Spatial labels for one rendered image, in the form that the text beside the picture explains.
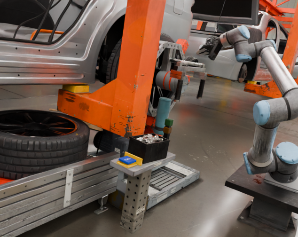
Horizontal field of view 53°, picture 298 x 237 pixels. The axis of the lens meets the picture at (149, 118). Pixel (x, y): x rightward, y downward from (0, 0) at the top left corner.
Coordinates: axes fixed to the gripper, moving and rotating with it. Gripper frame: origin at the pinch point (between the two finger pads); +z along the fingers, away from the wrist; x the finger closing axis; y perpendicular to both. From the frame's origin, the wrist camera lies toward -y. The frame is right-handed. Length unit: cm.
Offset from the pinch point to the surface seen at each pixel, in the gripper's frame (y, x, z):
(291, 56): 220, -286, 36
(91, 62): -19, 48, 54
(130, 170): -96, 31, 8
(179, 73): -24.1, 12.7, 2.4
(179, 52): 9.3, -0.5, 17.8
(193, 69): -10.2, -2.5, 4.0
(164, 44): -1.2, 20.4, 13.0
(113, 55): -12, 40, 42
